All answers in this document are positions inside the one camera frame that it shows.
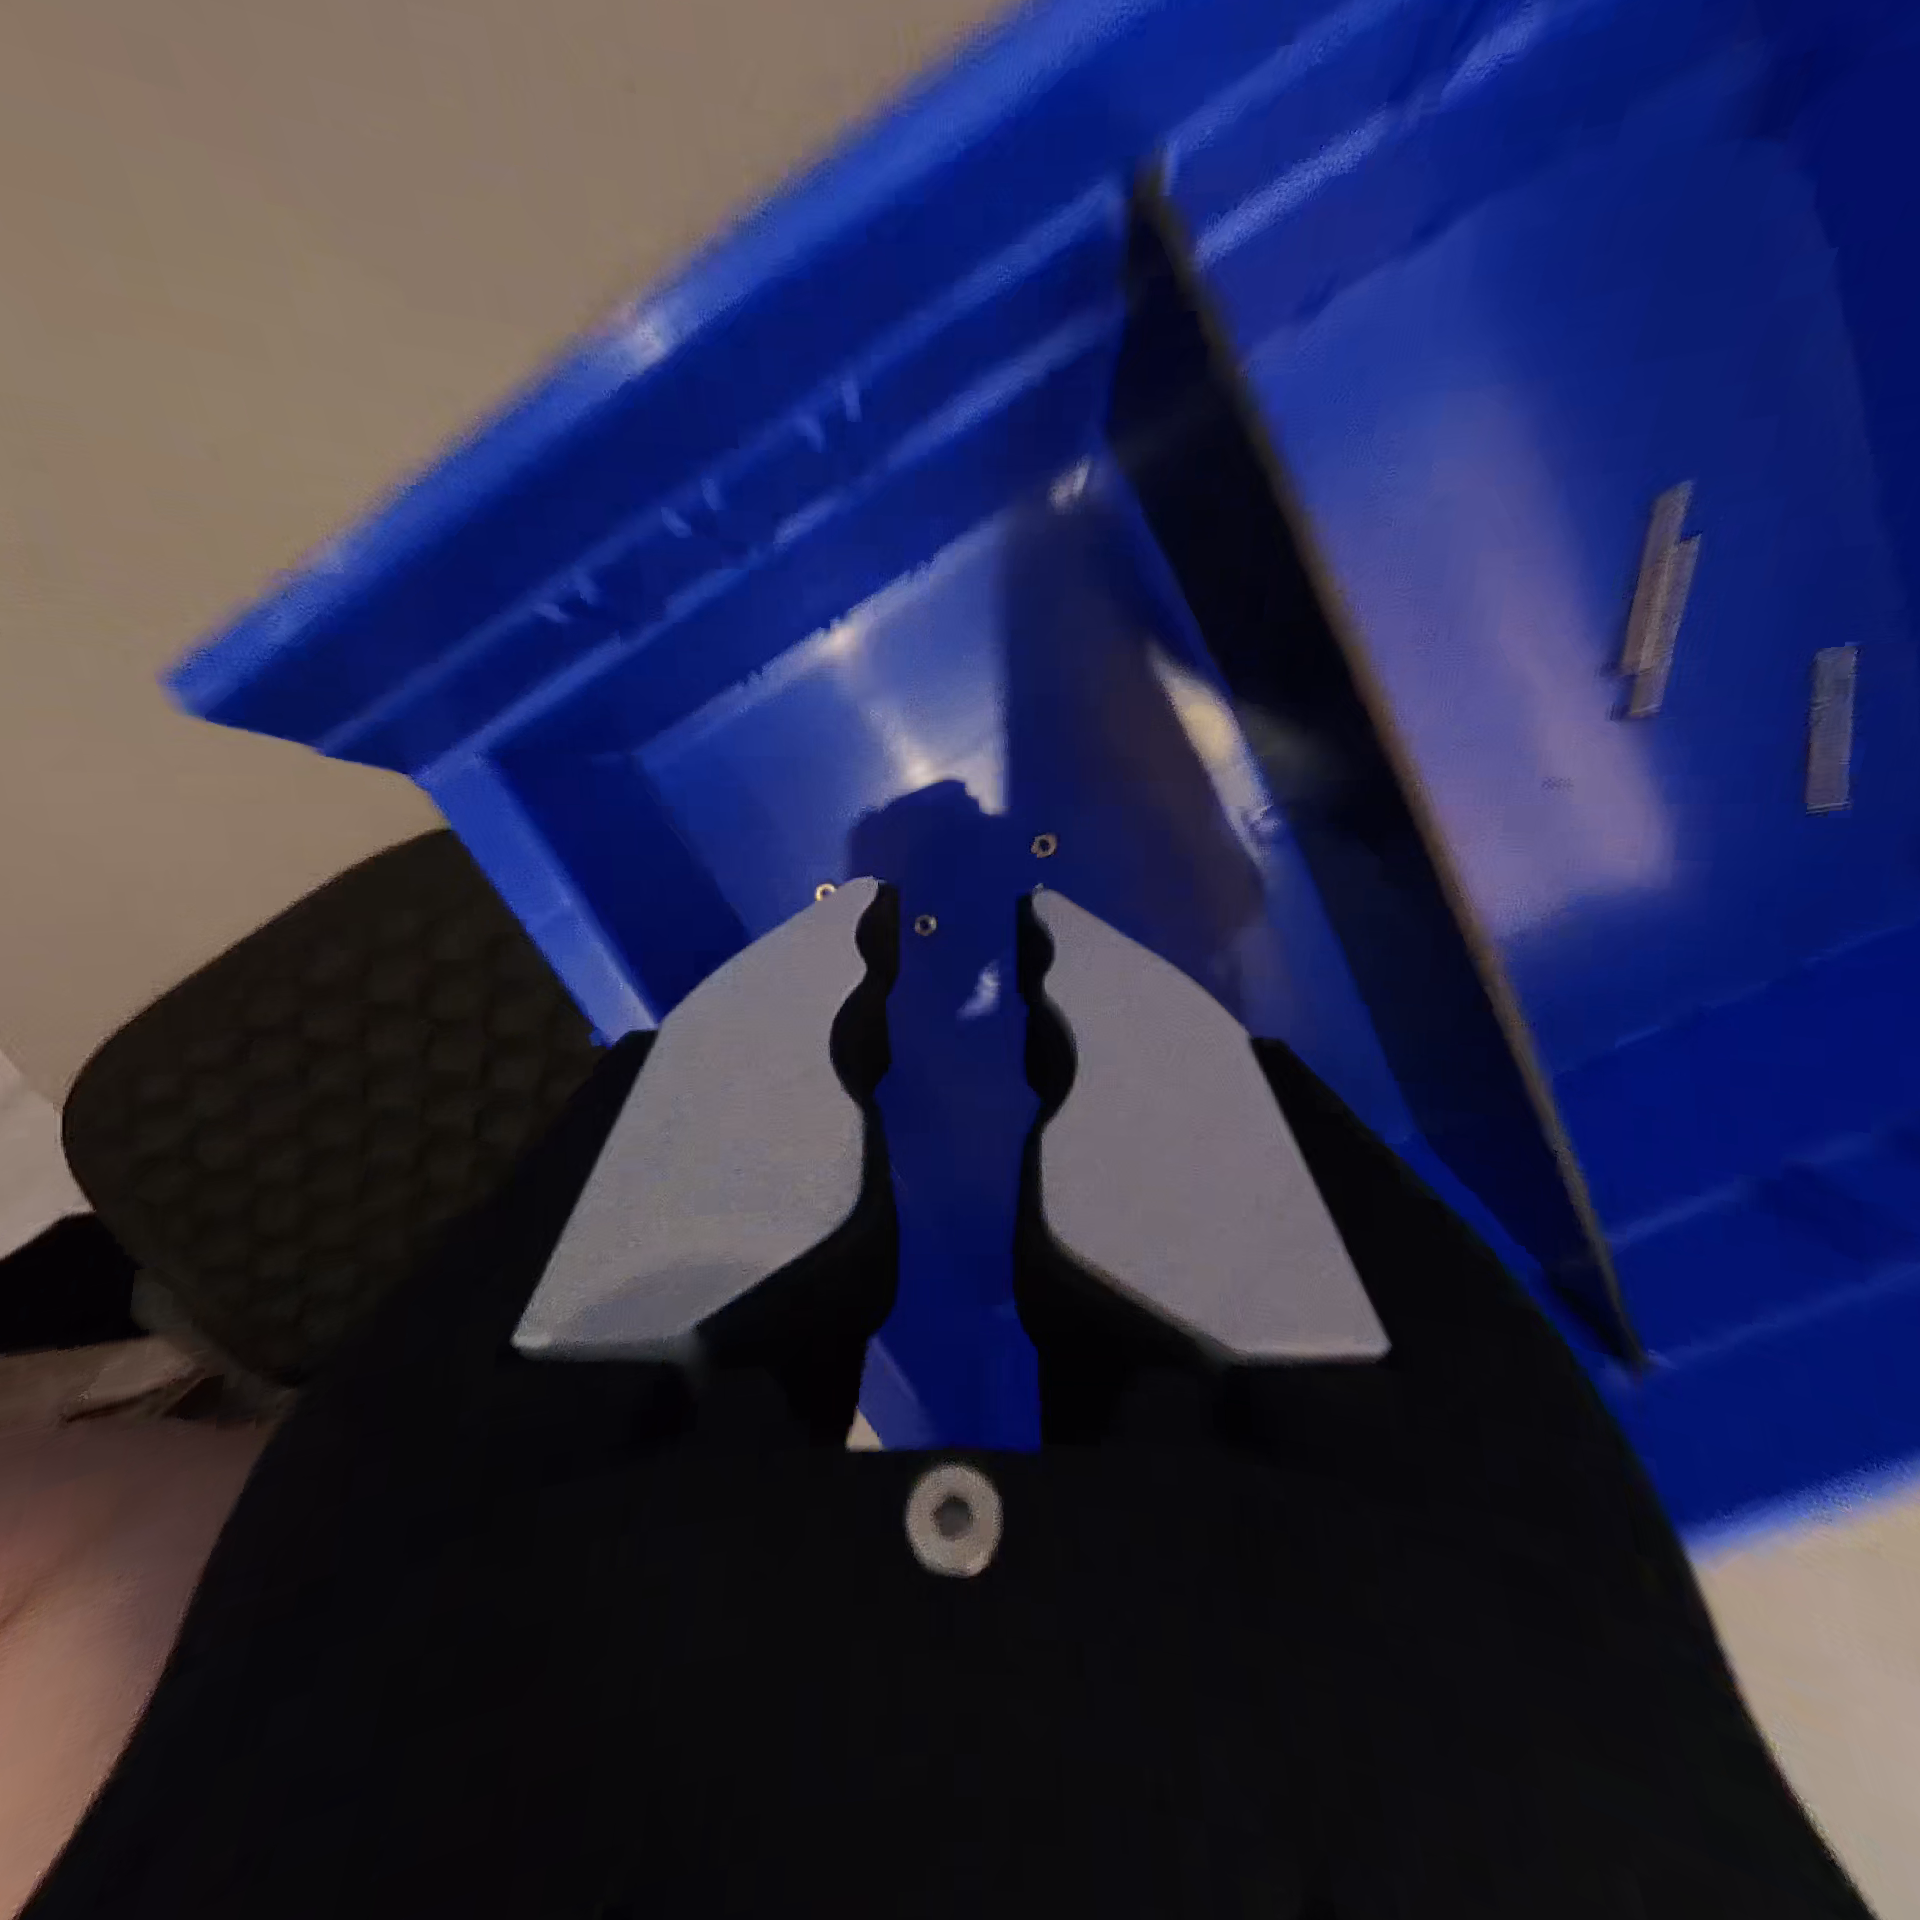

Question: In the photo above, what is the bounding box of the blue divided plastic bin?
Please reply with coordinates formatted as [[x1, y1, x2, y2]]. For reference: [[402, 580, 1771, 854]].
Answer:
[[163, 0, 1920, 1546]]

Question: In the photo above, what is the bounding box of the black bin divider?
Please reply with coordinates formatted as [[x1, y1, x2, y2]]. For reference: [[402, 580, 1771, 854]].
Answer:
[[1103, 158, 1652, 1373]]

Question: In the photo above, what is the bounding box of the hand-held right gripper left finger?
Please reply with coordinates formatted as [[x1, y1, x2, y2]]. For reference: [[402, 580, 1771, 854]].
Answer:
[[513, 878, 905, 1450]]

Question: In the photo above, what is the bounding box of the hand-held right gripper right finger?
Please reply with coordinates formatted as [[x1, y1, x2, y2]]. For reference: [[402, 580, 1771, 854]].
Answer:
[[1016, 885, 1392, 1450]]

